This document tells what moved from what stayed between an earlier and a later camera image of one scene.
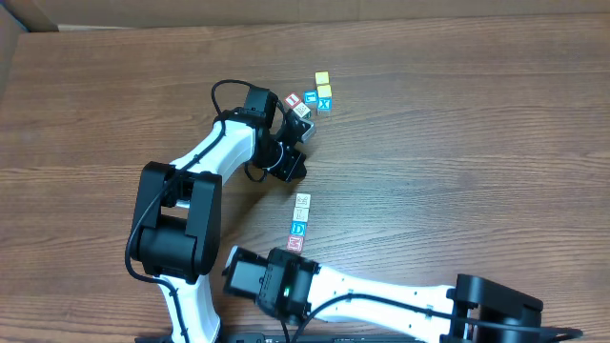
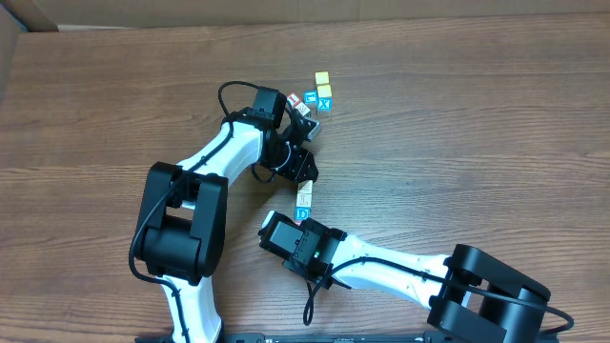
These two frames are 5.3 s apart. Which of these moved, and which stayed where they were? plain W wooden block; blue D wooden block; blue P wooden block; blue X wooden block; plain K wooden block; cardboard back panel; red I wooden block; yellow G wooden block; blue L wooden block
Moved: plain K wooden block; blue D wooden block; blue P wooden block
Stayed: cardboard back panel; red I wooden block; blue X wooden block; blue L wooden block; yellow G wooden block; plain W wooden block
